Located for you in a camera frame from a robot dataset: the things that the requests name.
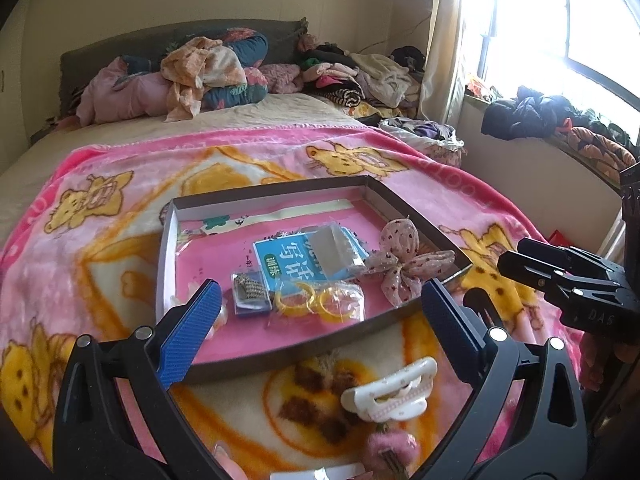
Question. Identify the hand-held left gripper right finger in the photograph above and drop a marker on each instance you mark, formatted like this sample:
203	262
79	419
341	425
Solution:
450	317

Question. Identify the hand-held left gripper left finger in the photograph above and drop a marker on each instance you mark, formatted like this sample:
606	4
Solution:
192	330

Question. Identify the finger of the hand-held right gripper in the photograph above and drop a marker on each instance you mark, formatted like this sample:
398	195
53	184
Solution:
565	290
560	256

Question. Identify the beaded clip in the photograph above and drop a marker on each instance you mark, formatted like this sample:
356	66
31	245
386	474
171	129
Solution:
247	290

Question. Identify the polka dot fabric bow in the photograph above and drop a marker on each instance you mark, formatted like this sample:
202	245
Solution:
400	270

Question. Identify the packet of yellow bangles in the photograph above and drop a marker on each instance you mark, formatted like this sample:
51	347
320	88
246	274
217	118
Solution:
295	305

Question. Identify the shallow brown cardboard box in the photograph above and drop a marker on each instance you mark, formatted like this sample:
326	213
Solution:
300	349

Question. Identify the white hair claw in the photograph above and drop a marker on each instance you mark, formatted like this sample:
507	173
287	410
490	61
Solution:
370	400

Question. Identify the clear plastic bag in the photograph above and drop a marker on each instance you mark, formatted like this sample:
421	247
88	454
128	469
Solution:
330	250

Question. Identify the person's right hand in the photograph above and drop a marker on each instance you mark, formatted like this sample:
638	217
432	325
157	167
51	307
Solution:
597	360

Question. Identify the red plastic bag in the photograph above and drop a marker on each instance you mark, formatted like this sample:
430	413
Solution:
556	236

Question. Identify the dark brown hair clip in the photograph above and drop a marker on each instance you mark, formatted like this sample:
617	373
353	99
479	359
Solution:
467	299

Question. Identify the orange patterned garment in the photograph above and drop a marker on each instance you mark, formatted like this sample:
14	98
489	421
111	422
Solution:
590	142

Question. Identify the pink printed bear blanket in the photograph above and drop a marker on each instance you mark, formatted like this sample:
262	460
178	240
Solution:
100	260

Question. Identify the dark padded jacket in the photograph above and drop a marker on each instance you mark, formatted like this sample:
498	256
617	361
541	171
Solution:
525	115

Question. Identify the floral laundry basket with clothes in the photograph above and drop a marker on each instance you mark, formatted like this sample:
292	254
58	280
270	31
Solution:
440	152

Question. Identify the yellow printed sheet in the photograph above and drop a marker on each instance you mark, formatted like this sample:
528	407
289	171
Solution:
380	110

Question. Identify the bed with cream sheet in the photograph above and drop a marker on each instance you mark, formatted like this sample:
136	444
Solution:
250	110

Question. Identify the window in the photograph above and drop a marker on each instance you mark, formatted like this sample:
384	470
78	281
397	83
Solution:
550	20

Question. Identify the pink quilt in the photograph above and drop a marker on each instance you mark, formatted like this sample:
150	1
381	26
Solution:
130	95

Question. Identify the striped garment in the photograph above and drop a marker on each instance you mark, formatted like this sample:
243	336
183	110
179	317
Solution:
346	97

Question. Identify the cream curtain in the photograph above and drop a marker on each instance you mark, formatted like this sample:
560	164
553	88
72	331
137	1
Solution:
450	35

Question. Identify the white garment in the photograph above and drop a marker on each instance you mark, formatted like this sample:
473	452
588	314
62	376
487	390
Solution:
385	75

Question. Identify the dark garment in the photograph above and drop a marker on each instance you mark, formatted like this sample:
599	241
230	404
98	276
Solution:
407	55

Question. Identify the peach floral cloth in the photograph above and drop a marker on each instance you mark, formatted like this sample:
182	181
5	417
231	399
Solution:
200	70

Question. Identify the pink fleece garment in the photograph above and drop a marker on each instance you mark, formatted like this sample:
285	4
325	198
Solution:
280	77

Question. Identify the pile of mixed clothes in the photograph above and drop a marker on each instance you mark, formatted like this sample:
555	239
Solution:
330	70

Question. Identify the teal floral quilt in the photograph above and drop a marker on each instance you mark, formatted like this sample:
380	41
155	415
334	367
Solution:
250	45

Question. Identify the pile of clothes on bed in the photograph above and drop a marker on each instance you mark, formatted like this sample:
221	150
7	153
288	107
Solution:
125	42

